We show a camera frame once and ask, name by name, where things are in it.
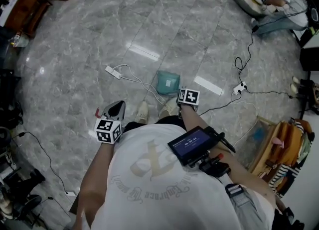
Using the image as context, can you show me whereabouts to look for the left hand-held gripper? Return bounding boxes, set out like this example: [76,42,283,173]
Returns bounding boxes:
[94,101,126,145]

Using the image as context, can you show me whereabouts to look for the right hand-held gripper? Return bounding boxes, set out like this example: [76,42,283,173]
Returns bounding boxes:
[176,88,201,119]

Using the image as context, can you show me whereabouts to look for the person's right forearm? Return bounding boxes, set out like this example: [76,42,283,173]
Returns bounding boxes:
[179,106,277,210]

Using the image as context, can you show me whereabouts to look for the person's left forearm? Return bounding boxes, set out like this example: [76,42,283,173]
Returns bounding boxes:
[71,141,120,230]

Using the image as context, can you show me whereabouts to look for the person's black shorts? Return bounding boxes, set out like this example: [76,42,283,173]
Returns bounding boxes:
[124,115,185,132]

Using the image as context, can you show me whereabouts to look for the person's beige shoe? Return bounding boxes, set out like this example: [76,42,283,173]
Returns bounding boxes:
[136,101,150,124]
[159,97,179,118]

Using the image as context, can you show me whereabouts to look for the white power strip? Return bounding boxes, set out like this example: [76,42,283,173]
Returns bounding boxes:
[105,65,123,80]
[233,81,248,95]

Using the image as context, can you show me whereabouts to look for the blue plastic item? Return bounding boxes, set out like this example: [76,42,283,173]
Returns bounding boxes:
[253,126,265,140]

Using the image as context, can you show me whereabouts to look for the person's white t-shirt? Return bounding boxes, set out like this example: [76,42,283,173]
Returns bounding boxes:
[91,123,275,230]

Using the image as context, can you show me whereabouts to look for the black shelf rack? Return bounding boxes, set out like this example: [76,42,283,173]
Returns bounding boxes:
[0,68,24,126]

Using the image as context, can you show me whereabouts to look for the orange cloth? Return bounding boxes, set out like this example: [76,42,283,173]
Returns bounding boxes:
[270,121,304,168]

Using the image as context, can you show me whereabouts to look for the black office chair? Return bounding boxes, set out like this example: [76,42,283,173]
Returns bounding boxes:
[0,168,47,227]

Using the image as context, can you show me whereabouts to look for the black speaker cabinet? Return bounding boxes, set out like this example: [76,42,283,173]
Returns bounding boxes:
[299,28,319,72]

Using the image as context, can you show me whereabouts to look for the green cloth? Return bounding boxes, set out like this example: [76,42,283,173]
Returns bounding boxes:
[298,124,315,165]

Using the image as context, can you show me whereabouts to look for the brown wooden cabinet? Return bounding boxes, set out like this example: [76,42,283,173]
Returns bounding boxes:
[4,0,52,37]

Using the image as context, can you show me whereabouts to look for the white cable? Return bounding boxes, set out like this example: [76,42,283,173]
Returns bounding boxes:
[116,63,171,106]
[230,91,260,148]

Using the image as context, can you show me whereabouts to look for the grey strap with buckle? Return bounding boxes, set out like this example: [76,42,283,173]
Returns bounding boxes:
[225,183,275,230]

